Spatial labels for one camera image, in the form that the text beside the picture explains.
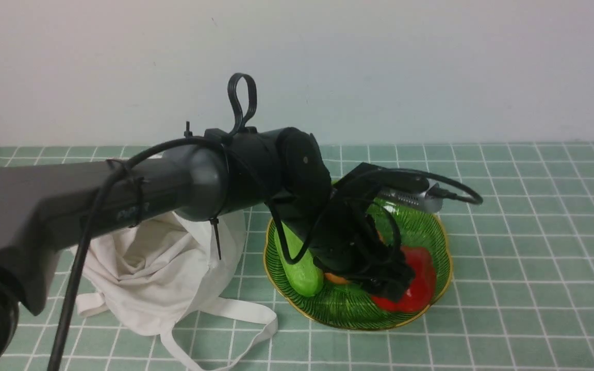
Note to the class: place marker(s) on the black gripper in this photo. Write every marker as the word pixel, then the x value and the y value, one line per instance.
pixel 329 224

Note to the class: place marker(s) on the red bell pepper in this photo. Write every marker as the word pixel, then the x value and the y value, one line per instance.
pixel 422 288

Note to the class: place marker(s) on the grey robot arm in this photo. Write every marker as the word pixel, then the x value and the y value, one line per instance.
pixel 45 209

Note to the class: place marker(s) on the white cloth bag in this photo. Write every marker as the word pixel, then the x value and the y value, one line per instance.
pixel 152 275

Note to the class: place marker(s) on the green cucumber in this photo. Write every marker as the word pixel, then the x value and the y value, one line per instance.
pixel 305 278

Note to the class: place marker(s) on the green glass plate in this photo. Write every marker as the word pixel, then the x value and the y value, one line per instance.
pixel 348 307

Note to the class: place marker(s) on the green checkered tablecloth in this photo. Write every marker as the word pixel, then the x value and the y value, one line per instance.
pixel 522 293

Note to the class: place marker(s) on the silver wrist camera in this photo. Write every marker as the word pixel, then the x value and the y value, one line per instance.
pixel 421 201

